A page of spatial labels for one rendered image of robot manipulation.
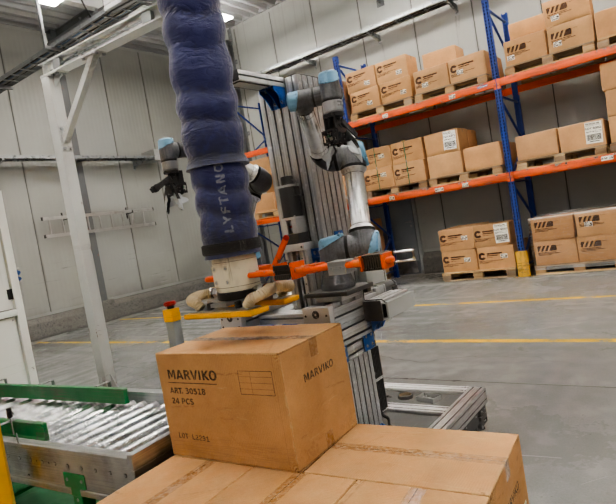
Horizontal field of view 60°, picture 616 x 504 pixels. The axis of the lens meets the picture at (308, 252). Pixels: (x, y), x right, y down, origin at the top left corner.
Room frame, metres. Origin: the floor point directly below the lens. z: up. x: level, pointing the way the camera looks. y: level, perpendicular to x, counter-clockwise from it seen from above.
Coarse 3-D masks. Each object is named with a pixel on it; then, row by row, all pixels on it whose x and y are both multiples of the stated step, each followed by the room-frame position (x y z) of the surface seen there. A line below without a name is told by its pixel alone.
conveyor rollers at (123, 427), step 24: (0, 408) 3.23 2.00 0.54; (24, 408) 3.10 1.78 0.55; (48, 408) 3.03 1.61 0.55; (72, 408) 2.95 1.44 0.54; (96, 408) 2.87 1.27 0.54; (120, 408) 2.79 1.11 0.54; (144, 408) 2.71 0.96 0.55; (72, 432) 2.55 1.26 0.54; (96, 432) 2.46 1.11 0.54; (120, 432) 2.39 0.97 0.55; (144, 432) 2.36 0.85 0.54
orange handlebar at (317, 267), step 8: (392, 256) 1.67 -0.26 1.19; (264, 264) 2.29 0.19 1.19; (312, 264) 1.80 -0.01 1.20; (320, 264) 1.84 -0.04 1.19; (352, 264) 1.72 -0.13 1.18; (256, 272) 1.95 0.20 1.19; (264, 272) 1.92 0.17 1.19; (272, 272) 1.90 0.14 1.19; (296, 272) 1.85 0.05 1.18; (304, 272) 1.83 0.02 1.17; (312, 272) 1.81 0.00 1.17; (208, 280) 2.09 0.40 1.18
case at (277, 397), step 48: (240, 336) 2.09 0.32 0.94; (288, 336) 1.93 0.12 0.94; (336, 336) 1.99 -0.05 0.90; (192, 384) 1.94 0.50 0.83; (240, 384) 1.81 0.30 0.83; (288, 384) 1.72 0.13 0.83; (336, 384) 1.95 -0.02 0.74; (192, 432) 1.96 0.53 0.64; (240, 432) 1.83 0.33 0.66; (288, 432) 1.71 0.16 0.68; (336, 432) 1.90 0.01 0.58
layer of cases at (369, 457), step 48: (384, 432) 1.91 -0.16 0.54; (432, 432) 1.84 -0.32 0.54; (480, 432) 1.78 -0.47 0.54; (144, 480) 1.85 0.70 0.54; (192, 480) 1.78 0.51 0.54; (240, 480) 1.72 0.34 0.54; (288, 480) 1.67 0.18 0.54; (336, 480) 1.61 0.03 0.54; (384, 480) 1.56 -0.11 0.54; (432, 480) 1.52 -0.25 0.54; (480, 480) 1.47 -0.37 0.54
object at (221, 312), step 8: (208, 304) 1.99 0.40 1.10; (240, 304) 1.91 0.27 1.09; (192, 312) 2.01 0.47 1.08; (200, 312) 1.99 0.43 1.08; (208, 312) 1.96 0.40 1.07; (216, 312) 1.93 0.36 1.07; (224, 312) 1.90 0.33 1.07; (232, 312) 1.88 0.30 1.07; (240, 312) 1.85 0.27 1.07; (248, 312) 1.83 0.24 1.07; (256, 312) 1.85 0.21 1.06
